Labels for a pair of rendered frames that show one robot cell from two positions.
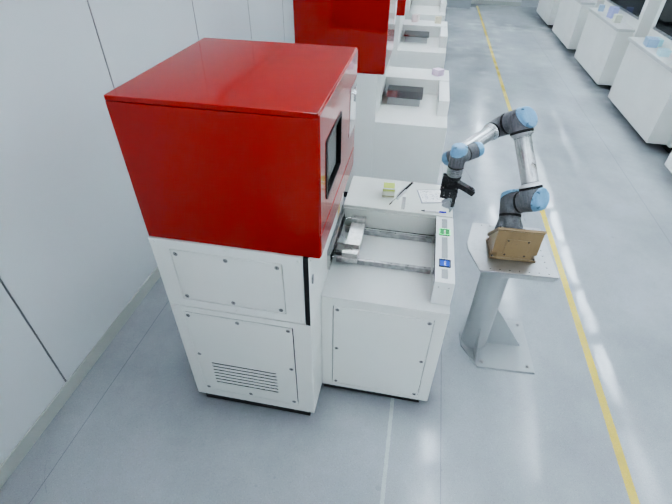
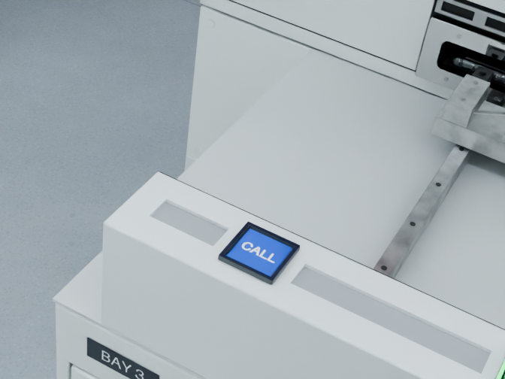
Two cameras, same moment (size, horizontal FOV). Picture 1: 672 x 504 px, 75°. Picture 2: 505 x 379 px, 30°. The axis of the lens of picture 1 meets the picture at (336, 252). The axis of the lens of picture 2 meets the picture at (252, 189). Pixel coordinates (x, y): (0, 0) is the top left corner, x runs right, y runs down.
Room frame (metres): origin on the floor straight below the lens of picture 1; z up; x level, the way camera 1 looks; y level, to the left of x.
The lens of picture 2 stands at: (1.74, -1.15, 1.56)
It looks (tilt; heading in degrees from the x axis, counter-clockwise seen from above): 40 degrees down; 103
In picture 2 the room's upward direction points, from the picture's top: 9 degrees clockwise
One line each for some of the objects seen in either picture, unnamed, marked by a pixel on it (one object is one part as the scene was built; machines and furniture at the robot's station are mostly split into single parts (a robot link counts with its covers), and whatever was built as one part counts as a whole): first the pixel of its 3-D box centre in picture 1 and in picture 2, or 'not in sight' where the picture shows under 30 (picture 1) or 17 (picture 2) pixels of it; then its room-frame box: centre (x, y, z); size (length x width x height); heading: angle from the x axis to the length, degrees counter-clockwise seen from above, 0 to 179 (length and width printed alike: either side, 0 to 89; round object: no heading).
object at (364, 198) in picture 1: (398, 204); not in sight; (2.24, -0.38, 0.89); 0.62 x 0.35 x 0.14; 80
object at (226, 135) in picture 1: (257, 138); not in sight; (1.78, 0.35, 1.52); 0.81 x 0.75 x 0.59; 170
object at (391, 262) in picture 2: (382, 264); (422, 213); (1.75, -0.25, 0.84); 0.50 x 0.02 x 0.03; 80
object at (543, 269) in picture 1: (505, 256); not in sight; (1.93, -0.97, 0.75); 0.45 x 0.44 x 0.13; 83
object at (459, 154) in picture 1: (458, 156); not in sight; (1.88, -0.57, 1.40); 0.09 x 0.08 x 0.11; 125
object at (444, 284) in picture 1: (442, 257); (376, 369); (1.75, -0.56, 0.89); 0.55 x 0.09 x 0.14; 170
